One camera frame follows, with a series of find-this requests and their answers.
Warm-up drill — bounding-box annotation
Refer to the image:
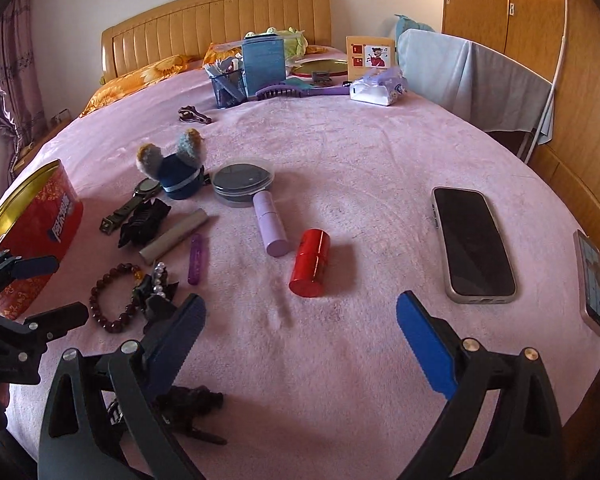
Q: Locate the blue plush box with ears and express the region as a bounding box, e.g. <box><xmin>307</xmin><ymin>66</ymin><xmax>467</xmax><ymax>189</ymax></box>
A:
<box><xmin>136</xmin><ymin>128</ymin><xmax>206</xmax><ymax>202</ymax></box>

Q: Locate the purple hairbrush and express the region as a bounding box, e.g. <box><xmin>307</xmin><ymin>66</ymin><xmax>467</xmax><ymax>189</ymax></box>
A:
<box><xmin>255</xmin><ymin>82</ymin><xmax>353</xmax><ymax>102</ymax></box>

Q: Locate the large orange floral pillow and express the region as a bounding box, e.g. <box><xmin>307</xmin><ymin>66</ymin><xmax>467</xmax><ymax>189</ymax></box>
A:
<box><xmin>80</xmin><ymin>55</ymin><xmax>203</xmax><ymax>118</ymax></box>

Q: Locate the large black smartphone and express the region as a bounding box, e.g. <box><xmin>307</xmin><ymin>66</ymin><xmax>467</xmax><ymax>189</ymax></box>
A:
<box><xmin>431</xmin><ymin>186</ymin><xmax>518</xmax><ymax>305</ymax></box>

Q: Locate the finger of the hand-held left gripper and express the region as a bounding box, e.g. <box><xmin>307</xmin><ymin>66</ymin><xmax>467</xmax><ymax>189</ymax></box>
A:
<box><xmin>0</xmin><ymin>252</ymin><xmax>61</xmax><ymax>301</ymax></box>
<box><xmin>0</xmin><ymin>302</ymin><xmax>90</xmax><ymax>361</ymax></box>

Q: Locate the dark green wristwatch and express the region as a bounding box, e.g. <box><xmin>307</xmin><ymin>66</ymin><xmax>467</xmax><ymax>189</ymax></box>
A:
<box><xmin>99</xmin><ymin>178</ymin><xmax>163</xmax><ymax>235</ymax></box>

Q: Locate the green frog plush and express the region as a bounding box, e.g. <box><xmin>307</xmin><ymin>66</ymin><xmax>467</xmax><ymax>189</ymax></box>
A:
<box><xmin>245</xmin><ymin>27</ymin><xmax>308</xmax><ymax>58</ymax></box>

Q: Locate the orange cartoon print box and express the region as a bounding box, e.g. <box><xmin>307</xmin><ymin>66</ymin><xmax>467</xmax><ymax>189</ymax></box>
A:
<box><xmin>345</xmin><ymin>35</ymin><xmax>397</xmax><ymax>82</ymax></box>

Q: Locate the dark red bead bracelet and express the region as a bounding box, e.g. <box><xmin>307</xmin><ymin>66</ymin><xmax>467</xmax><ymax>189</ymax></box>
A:
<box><xmin>89</xmin><ymin>263</ymin><xmax>143</xmax><ymax>333</ymax></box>

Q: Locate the black pearl bow hair clip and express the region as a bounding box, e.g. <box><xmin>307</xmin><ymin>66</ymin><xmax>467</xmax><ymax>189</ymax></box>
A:
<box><xmin>132</xmin><ymin>260</ymin><xmax>181</xmax><ymax>331</ymax></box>

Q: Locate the lilac cylinder bottle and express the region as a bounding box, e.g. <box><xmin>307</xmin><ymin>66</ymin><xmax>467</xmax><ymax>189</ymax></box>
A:
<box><xmin>253</xmin><ymin>190</ymin><xmax>291</xmax><ymax>257</ymax></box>

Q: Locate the black fabric hair clip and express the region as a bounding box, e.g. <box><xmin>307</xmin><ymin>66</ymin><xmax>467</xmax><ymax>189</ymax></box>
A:
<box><xmin>107</xmin><ymin>385</ymin><xmax>228</xmax><ymax>446</ymax></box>

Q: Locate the purple patterned curtain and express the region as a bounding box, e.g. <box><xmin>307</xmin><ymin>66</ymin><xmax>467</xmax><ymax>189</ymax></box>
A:
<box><xmin>0</xmin><ymin>0</ymin><xmax>46</xmax><ymax>146</ymax></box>

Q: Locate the tan padded headboard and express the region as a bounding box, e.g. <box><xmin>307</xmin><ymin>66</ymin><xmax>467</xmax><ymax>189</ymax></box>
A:
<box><xmin>101</xmin><ymin>0</ymin><xmax>331</xmax><ymax>83</ymax></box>

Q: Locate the smartphone with lit screen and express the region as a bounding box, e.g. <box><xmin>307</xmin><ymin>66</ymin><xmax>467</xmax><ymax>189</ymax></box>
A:
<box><xmin>573</xmin><ymin>229</ymin><xmax>600</xmax><ymax>337</ymax></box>

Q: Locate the wooden wardrobe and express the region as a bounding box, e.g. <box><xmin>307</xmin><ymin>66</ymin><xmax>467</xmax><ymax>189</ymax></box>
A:
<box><xmin>442</xmin><ymin>0</ymin><xmax>600</xmax><ymax>241</ymax></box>

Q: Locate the blue mesh pen holder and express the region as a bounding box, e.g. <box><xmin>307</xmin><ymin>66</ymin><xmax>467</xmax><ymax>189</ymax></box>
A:
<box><xmin>207</xmin><ymin>65</ymin><xmax>246</xmax><ymax>109</ymax></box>

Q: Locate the blue cardboard box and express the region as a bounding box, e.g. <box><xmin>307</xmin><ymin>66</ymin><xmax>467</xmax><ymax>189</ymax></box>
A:
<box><xmin>242</xmin><ymin>37</ymin><xmax>287</xmax><ymax>95</ymax></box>

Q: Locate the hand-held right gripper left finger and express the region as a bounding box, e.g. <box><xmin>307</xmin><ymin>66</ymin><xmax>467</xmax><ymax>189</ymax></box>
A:
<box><xmin>37</xmin><ymin>293</ymin><xmax>207</xmax><ymax>480</ymax></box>

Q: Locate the black hair claw clip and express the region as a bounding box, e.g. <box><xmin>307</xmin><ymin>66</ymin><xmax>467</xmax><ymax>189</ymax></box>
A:
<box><xmin>117</xmin><ymin>199</ymin><xmax>172</xmax><ymax>250</ymax></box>

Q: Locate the teal cloth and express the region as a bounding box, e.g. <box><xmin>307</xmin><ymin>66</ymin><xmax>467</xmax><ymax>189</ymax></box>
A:
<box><xmin>395</xmin><ymin>14</ymin><xmax>436</xmax><ymax>36</ymax></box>

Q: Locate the small orange floral pillow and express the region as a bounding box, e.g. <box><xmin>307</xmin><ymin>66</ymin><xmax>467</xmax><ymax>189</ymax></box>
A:
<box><xmin>202</xmin><ymin>42</ymin><xmax>243</xmax><ymax>66</ymax></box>

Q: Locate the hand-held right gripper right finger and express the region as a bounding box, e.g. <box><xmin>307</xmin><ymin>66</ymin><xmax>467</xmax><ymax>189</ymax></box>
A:
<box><xmin>396</xmin><ymin>290</ymin><xmax>565</xmax><ymax>480</ymax></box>

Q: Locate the grey metallic tube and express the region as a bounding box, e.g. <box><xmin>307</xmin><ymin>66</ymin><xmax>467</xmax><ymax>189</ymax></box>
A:
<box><xmin>139</xmin><ymin>210</ymin><xmax>209</xmax><ymax>264</ymax></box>

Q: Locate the red round tin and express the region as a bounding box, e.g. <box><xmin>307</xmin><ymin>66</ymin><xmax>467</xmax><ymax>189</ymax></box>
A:
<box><xmin>0</xmin><ymin>159</ymin><xmax>84</xmax><ymax>321</ymax></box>

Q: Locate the grey towel on chair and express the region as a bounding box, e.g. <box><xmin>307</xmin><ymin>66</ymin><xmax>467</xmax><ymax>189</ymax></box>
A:
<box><xmin>396</xmin><ymin>29</ymin><xmax>556</xmax><ymax>146</ymax></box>

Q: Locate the wooden nightstand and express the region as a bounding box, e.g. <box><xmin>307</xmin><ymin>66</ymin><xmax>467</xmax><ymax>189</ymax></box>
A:
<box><xmin>15</xmin><ymin>110</ymin><xmax>71</xmax><ymax>171</ymax></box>

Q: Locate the pink blanket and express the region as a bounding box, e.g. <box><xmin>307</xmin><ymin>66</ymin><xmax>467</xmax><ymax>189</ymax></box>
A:
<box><xmin>5</xmin><ymin>45</ymin><xmax>600</xmax><ymax>480</ymax></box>

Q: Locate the round grey compact mirror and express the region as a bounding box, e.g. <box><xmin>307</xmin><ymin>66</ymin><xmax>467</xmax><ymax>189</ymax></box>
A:
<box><xmin>211</xmin><ymin>161</ymin><xmax>276</xmax><ymax>209</ymax></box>

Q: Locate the small purple tube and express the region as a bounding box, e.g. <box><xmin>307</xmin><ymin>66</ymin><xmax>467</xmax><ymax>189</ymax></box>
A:
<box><xmin>187</xmin><ymin>233</ymin><xmax>206</xmax><ymax>286</ymax></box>

